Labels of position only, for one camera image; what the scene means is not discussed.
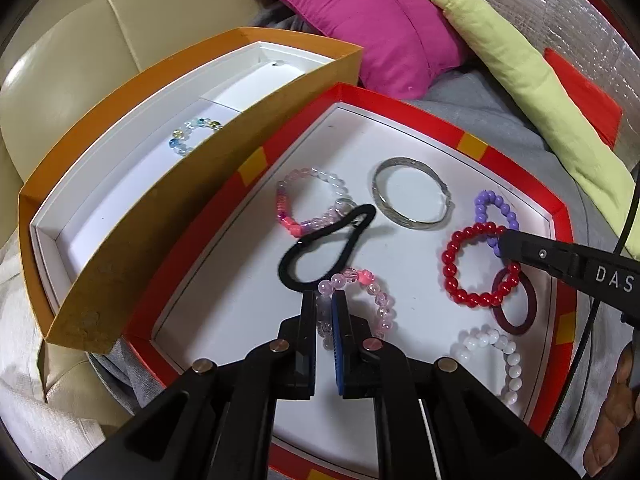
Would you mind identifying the silver foil insulation board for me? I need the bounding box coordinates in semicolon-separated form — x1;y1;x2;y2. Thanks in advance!
460;0;628;111

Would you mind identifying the clear blue yellow bead bracelet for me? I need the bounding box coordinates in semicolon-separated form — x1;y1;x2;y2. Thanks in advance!
169;117;223;157

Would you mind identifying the white bead bracelet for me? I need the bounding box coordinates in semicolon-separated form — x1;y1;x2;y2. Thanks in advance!
450;324;523;407

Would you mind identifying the beige sofa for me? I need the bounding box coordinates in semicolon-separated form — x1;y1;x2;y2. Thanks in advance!
0;0;281;426

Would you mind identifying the maroon ring bangle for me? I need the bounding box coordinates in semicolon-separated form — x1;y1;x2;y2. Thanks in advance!
491;266;538;335

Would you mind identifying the black cable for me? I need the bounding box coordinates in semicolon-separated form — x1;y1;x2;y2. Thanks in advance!
542;167;640;441

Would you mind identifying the off-white cloth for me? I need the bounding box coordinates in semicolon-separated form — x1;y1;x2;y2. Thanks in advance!
0;245;136;480

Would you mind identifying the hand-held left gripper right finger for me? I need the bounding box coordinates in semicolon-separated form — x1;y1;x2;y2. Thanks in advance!
332;289;581;480

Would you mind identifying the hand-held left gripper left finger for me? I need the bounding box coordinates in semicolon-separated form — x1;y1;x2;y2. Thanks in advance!
65;291;318;480

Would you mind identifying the red cushion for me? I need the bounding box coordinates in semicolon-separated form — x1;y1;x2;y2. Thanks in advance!
542;47;623;148

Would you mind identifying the magenta pillow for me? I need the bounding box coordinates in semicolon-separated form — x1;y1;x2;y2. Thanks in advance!
229;0;468;100

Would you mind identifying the grey blanket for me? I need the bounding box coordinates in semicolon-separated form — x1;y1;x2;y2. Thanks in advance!
87;0;640;480

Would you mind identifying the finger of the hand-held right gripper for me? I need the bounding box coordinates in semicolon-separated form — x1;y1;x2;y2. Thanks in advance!
498;229;640;312

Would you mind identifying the silver metal bangle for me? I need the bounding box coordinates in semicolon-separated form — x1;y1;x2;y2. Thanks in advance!
371;157;453;231

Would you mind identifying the black hair tie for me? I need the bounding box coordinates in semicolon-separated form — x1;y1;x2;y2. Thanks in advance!
278;203;377;291

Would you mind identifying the light green pillow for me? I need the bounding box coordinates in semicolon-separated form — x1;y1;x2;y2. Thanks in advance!
419;0;640;256

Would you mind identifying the person's right hand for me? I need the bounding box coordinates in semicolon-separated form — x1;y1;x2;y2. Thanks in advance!
582;342;640;478

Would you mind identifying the pink purple clear bead bracelet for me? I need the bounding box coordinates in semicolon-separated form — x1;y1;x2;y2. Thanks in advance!
275;167;351;238

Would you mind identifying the orange cardboard box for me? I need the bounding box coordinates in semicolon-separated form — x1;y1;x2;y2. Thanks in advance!
18;26;365;356

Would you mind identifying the pale pink clear bead bracelet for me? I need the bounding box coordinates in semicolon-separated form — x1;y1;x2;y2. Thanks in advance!
316;268;396;351

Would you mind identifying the red bead bracelet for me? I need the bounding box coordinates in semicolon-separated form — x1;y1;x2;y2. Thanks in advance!
442;223;522;308

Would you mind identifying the red cardboard box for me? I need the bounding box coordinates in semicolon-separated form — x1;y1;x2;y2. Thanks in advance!
122;81;578;480

